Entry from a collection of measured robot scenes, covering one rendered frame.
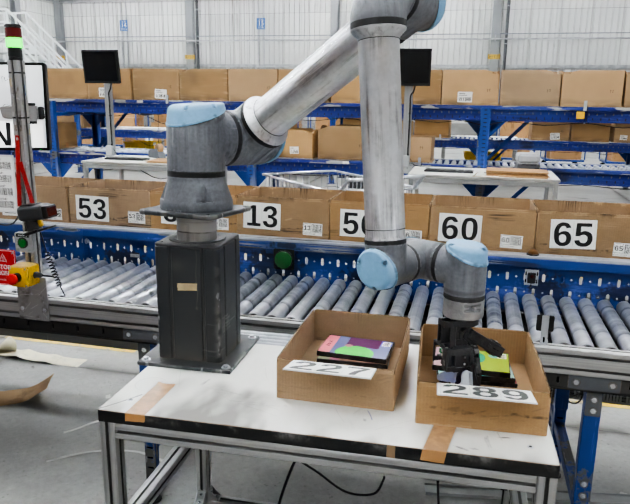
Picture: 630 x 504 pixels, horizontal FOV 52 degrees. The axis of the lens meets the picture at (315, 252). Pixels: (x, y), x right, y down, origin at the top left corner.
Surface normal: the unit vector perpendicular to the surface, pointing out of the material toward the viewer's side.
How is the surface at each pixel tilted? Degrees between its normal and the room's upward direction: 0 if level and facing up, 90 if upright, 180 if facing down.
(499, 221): 90
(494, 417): 92
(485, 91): 90
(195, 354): 90
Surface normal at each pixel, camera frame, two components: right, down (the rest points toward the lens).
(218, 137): 0.77, 0.15
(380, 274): -0.63, 0.22
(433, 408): -0.20, 0.24
